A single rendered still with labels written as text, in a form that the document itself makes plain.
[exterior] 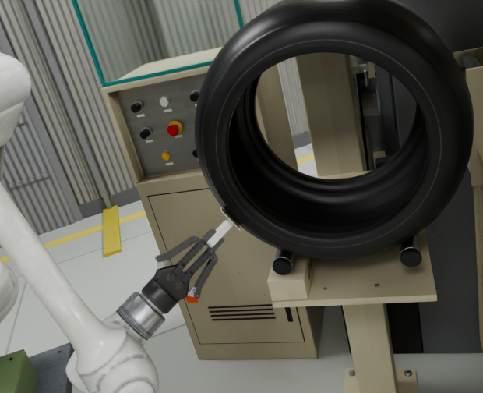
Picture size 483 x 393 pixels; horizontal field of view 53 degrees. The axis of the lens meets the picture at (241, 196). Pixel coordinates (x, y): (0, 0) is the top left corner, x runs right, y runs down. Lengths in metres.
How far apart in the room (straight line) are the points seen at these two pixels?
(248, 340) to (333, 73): 1.27
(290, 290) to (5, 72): 0.76
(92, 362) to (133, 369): 0.07
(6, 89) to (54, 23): 2.95
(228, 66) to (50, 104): 3.19
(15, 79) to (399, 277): 0.93
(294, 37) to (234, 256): 1.17
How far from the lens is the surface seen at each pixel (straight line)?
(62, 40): 4.00
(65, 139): 4.12
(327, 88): 1.32
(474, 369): 2.12
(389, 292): 1.16
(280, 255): 1.13
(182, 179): 1.82
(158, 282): 1.05
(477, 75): 1.27
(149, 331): 1.04
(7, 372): 1.46
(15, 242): 0.94
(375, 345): 1.76
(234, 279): 1.99
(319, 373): 2.14
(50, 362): 1.59
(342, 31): 0.90
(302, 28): 0.91
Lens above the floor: 1.52
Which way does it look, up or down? 24 degrees down
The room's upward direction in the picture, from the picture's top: 15 degrees counter-clockwise
